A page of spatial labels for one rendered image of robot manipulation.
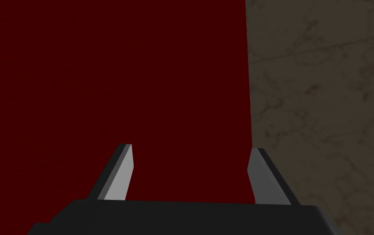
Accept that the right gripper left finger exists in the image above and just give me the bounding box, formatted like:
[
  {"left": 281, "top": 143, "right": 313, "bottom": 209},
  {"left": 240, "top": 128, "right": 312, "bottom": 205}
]
[{"left": 87, "top": 143, "right": 135, "bottom": 201}]

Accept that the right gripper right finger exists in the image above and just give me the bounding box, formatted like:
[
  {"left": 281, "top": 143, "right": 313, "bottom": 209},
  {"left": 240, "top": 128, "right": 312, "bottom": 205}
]
[{"left": 247, "top": 147, "right": 301, "bottom": 206}]

